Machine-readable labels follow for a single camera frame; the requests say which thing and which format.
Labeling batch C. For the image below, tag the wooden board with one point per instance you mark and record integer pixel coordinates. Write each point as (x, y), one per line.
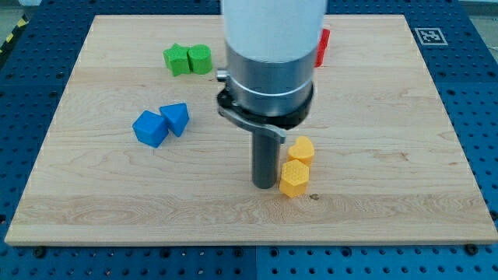
(388, 167)

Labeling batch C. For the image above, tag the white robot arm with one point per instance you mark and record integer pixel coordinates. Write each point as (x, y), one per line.
(271, 50)

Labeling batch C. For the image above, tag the blue cube block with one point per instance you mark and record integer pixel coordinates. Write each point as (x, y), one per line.
(150, 128)

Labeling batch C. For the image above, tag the blue triangular prism block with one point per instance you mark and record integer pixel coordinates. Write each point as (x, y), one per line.
(177, 117)

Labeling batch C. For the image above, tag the green star block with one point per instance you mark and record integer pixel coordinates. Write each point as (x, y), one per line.
(176, 59)

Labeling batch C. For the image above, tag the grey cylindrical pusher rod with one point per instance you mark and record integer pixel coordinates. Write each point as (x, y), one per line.
(265, 160)

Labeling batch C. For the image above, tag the red block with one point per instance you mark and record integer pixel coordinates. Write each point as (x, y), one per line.
(322, 47)

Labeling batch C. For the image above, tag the yellow heart block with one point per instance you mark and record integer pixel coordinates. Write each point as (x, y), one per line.
(303, 151)

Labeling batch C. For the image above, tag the white fiducial marker tag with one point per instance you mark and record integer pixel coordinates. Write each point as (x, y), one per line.
(430, 36)

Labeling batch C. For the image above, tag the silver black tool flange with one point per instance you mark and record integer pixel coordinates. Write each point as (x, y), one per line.
(265, 97)

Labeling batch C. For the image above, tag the yellow hexagon block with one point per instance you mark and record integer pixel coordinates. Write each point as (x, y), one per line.
(294, 179)

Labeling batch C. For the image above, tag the green cylinder block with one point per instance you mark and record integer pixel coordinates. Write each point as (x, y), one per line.
(200, 59)

